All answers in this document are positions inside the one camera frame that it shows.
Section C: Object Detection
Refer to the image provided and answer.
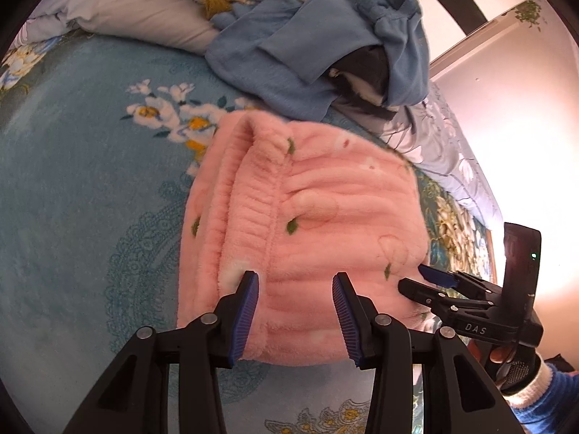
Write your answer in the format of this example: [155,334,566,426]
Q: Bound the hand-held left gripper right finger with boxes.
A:
[331,272,521,434]

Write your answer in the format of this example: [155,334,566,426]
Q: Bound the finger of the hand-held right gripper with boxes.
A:
[418,264,500,294]
[398,279,498,326]

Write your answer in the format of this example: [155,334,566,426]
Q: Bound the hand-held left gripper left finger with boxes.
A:
[63,270,261,434]

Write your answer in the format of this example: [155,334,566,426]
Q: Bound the pink fleece pants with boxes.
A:
[176,111,432,367]

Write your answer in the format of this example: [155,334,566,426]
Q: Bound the person's right forearm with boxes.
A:
[502,362,579,434]

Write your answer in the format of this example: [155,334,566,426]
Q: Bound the person's right hand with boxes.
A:
[487,344,516,383]

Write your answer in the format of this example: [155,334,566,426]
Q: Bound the teal floral blanket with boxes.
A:
[0,31,498,434]

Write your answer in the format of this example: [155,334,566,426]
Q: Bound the blue fleece pants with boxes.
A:
[355,0,430,106]

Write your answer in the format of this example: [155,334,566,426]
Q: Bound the white wardrobe with black stripe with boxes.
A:
[317,0,548,64]

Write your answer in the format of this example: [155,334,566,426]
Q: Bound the mustard knit garment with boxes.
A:
[201,0,236,21]

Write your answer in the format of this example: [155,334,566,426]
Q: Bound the grey-blue floral quilt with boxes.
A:
[11,0,505,236]

